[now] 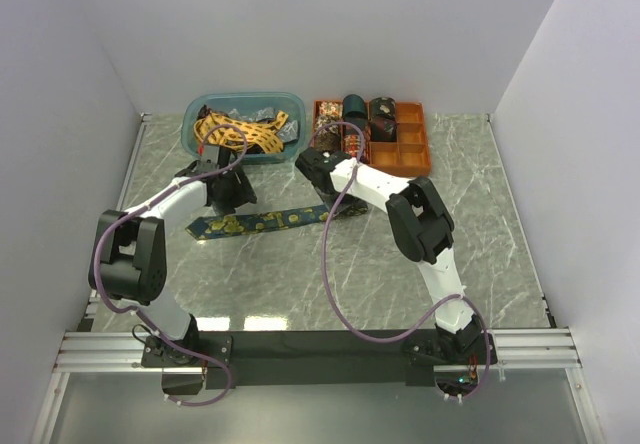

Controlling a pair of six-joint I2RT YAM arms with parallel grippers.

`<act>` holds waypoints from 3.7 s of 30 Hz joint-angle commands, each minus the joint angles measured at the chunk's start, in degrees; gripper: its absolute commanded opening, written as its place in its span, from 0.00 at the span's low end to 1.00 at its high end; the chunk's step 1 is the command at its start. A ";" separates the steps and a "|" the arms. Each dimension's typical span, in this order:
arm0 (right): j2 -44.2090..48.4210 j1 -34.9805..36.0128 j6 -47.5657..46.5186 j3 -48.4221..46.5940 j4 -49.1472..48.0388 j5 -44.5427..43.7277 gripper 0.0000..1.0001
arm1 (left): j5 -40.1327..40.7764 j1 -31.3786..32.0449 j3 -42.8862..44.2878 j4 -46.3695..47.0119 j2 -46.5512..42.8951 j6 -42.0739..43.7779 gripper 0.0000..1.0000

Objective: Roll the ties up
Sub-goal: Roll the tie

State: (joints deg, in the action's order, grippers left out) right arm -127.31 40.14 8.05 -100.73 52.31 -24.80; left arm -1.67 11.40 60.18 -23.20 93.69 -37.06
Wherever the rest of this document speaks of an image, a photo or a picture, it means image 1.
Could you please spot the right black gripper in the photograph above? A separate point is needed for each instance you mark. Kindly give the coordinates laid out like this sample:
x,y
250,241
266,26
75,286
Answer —
x,y
344,205

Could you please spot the blue plastic bin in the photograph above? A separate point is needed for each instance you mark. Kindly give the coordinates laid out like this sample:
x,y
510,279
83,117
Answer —
x,y
247,103

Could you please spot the red white rolled tie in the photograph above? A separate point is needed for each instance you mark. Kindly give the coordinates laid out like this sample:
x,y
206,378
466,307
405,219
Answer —
x,y
330,109

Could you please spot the dark red dotted rolled tie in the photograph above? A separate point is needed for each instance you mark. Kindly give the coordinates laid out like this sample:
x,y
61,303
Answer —
x,y
356,123

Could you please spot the dark brown rolled tie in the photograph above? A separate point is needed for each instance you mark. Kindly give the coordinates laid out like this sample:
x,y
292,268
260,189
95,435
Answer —
x,y
327,143

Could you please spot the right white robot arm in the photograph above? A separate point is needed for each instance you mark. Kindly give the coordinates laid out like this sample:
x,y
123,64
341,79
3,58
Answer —
x,y
422,229

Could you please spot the dark tie in bin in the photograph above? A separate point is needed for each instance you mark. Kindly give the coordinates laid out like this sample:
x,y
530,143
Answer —
x,y
205,114

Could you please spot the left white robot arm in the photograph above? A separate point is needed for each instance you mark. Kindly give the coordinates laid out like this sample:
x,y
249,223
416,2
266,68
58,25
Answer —
x,y
129,260

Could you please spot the blue floral tie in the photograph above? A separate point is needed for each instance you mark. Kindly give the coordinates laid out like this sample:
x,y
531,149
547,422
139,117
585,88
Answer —
x,y
218,227

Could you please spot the red striped rolled tie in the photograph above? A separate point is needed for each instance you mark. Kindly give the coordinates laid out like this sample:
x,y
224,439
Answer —
x,y
352,145

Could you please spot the orange divided tray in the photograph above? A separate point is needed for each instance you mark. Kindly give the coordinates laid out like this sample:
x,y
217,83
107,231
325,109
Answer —
x,y
407,157

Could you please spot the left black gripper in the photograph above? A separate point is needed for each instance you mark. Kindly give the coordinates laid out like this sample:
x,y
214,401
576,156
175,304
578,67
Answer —
x,y
244,193

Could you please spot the yellow patterned tie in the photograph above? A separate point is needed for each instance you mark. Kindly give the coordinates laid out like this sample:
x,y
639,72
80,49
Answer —
x,y
233,134

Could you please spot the black floral rolled tie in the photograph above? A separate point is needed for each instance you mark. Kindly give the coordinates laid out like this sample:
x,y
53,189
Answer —
x,y
382,107

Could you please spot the brown patterned rolled tie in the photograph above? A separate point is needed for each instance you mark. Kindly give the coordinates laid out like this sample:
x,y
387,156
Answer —
x,y
327,125

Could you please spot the maroon rolled tie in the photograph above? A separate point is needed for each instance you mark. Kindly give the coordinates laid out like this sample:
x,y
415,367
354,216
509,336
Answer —
x,y
383,129

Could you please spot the teal rolled tie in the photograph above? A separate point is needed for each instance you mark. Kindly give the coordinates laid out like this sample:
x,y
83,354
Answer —
x,y
354,106

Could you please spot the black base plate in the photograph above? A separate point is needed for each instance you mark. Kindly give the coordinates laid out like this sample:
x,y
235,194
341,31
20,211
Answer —
x,y
260,358

